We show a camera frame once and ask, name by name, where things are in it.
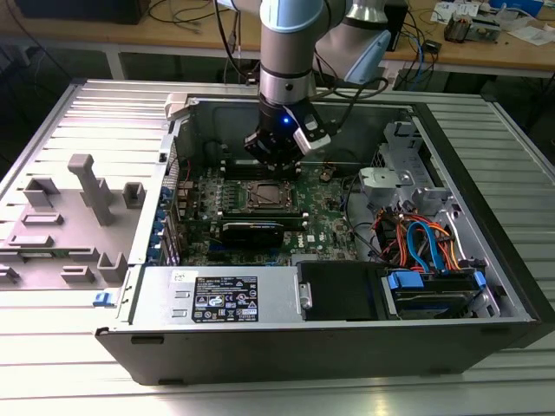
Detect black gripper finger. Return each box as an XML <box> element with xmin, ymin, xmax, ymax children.
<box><xmin>284</xmin><ymin>146</ymin><xmax>304</xmax><ymax>179</ymax></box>
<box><xmin>242</xmin><ymin>131</ymin><xmax>282</xmax><ymax>175</ymax></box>

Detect metal socket cover frame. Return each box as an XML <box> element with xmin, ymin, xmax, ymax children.
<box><xmin>247</xmin><ymin>181</ymin><xmax>296</xmax><ymax>209</ymax></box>

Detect silver square CPU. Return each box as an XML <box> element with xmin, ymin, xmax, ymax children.
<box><xmin>256</xmin><ymin>185</ymin><xmax>284</xmax><ymax>205</ymax></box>

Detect black RAM slot bank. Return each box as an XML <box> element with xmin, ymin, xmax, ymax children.
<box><xmin>218</xmin><ymin>209</ymin><xmax>310</xmax><ymax>231</ymax></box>
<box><xmin>220</xmin><ymin>158</ymin><xmax>304</xmax><ymax>179</ymax></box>

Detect black CPU socket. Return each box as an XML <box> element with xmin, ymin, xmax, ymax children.
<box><xmin>245</xmin><ymin>179</ymin><xmax>300</xmax><ymax>210</ymax></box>

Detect black expansion slot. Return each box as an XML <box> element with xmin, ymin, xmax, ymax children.
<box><xmin>206</xmin><ymin>252</ymin><xmax>291</xmax><ymax>267</ymax></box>

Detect green motherboard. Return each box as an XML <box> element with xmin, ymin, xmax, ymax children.
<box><xmin>173</xmin><ymin>159</ymin><xmax>381</xmax><ymax>268</ymax></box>

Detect black graphics card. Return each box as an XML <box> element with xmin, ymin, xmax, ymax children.
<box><xmin>219</xmin><ymin>219</ymin><xmax>287</xmax><ymax>249</ymax></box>

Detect grey case release latch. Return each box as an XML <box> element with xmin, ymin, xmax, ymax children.
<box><xmin>165</xmin><ymin>92</ymin><xmax>193</xmax><ymax>123</ymax></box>

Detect perforated metal disk bay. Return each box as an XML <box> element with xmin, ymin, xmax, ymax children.
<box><xmin>357</xmin><ymin>120</ymin><xmax>459</xmax><ymax>220</ymax></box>

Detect white printed label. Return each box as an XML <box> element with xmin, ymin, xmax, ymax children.
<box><xmin>375</xmin><ymin>60</ymin><xmax>402</xmax><ymax>91</ymax></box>

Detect black drive bay box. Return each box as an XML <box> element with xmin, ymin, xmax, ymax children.
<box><xmin>296</xmin><ymin>261</ymin><xmax>390</xmax><ymax>322</ymax></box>

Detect long wooden desk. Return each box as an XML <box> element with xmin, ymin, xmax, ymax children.
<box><xmin>0</xmin><ymin>0</ymin><xmax>555</xmax><ymax>81</ymax></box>

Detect tall black box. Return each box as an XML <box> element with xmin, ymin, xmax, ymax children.
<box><xmin>383</xmin><ymin>0</ymin><xmax>410</xmax><ymax>53</ymax></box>

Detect silver power supply box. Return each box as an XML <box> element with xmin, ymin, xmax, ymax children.
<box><xmin>128</xmin><ymin>264</ymin><xmax>304</xmax><ymax>327</ymax></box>

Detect black open PC case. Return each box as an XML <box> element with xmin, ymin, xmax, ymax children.
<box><xmin>94</xmin><ymin>95</ymin><xmax>555</xmax><ymax>387</ymax></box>

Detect hard disk in blue carrier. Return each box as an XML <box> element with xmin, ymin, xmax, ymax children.
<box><xmin>380</xmin><ymin>268</ymin><xmax>487</xmax><ymax>321</ymax></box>

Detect copper coil part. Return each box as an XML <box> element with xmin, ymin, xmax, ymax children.
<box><xmin>444</xmin><ymin>11</ymin><xmax>474</xmax><ymax>43</ymax></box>

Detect white printed card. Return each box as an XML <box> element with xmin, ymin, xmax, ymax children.
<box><xmin>430</xmin><ymin>0</ymin><xmax>482</xmax><ymax>23</ymax></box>

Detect grey parts rack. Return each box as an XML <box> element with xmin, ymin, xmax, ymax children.
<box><xmin>0</xmin><ymin>153</ymin><xmax>147</xmax><ymax>292</ymax></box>

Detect wide black box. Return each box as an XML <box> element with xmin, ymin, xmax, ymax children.
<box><xmin>14</xmin><ymin>0</ymin><xmax>152</xmax><ymax>26</ymax></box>

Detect small electronic circuit device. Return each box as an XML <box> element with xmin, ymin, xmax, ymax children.
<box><xmin>470</xmin><ymin>15</ymin><xmax>505</xmax><ymax>44</ymax></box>

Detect white plastic item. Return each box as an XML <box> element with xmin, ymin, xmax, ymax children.
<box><xmin>487</xmin><ymin>0</ymin><xmax>545</xmax><ymax>21</ymax></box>

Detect white paper sheets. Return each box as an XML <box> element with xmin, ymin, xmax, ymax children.
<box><xmin>506</xmin><ymin>23</ymin><xmax>555</xmax><ymax>48</ymax></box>

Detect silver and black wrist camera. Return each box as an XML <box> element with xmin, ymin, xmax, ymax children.
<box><xmin>291</xmin><ymin>113</ymin><xmax>333</xmax><ymax>153</ymax></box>

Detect black looped cable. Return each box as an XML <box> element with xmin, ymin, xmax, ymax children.
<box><xmin>324</xmin><ymin>148</ymin><xmax>363</xmax><ymax>170</ymax></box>

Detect long black cable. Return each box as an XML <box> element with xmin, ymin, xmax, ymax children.
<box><xmin>341</xmin><ymin>175</ymin><xmax>381</xmax><ymax>263</ymax></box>

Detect thin red wire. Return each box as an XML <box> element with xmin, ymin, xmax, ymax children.
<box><xmin>177</xmin><ymin>155</ymin><xmax>193</xmax><ymax>186</ymax></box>

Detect thick black camera cable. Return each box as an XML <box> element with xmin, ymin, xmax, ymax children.
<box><xmin>314</xmin><ymin>76</ymin><xmax>390</xmax><ymax>133</ymax></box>

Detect grey metal bracket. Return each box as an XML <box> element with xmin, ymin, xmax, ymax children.
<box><xmin>357</xmin><ymin>166</ymin><xmax>402</xmax><ymax>205</ymax></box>

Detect blue hanging cable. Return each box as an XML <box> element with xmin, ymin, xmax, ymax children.
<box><xmin>406</xmin><ymin>33</ymin><xmax>430</xmax><ymax>86</ymax></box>

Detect blue flat wire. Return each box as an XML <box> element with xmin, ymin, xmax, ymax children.
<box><xmin>406</xmin><ymin>219</ymin><xmax>450</xmax><ymax>275</ymax></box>

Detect orange wire bundle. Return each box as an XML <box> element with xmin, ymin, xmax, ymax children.
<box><xmin>373</xmin><ymin>206</ymin><xmax>469</xmax><ymax>272</ymax></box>

